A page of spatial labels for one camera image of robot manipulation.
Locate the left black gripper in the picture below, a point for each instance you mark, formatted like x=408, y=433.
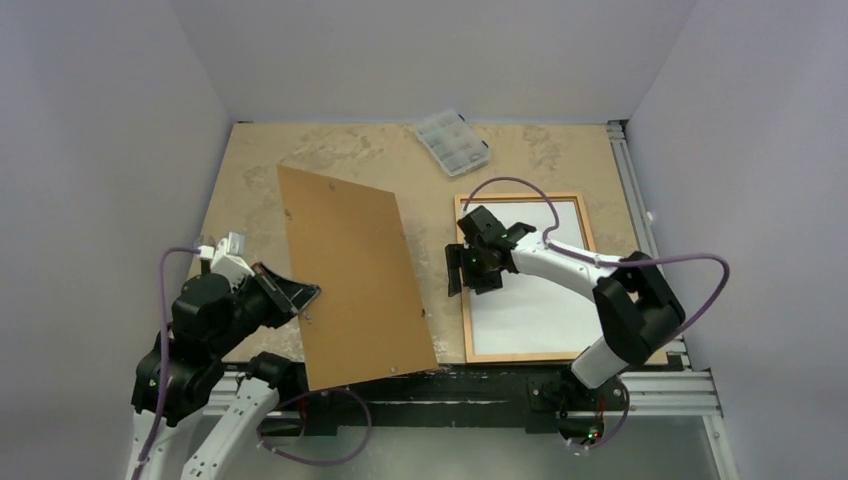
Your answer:
x=291, y=295

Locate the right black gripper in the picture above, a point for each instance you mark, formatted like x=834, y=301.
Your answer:
x=457, y=266

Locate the brown frame backing board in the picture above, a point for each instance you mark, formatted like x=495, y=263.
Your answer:
x=368, y=321

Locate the landscape photo print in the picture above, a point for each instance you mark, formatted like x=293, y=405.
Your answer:
x=530, y=298

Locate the wooden picture frame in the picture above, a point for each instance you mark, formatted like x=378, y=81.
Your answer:
x=517, y=359

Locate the clear plastic organizer box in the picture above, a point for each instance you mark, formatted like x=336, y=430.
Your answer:
x=452, y=143

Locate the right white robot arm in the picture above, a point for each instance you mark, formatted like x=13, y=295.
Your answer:
x=637, y=310

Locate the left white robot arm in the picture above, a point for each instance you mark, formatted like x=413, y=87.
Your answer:
x=173, y=386

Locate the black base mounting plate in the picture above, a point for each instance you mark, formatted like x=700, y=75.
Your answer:
x=536, y=398

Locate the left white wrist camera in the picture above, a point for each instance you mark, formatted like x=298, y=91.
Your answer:
x=228, y=259

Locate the aluminium rail frame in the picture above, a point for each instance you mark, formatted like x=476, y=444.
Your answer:
x=560, y=180

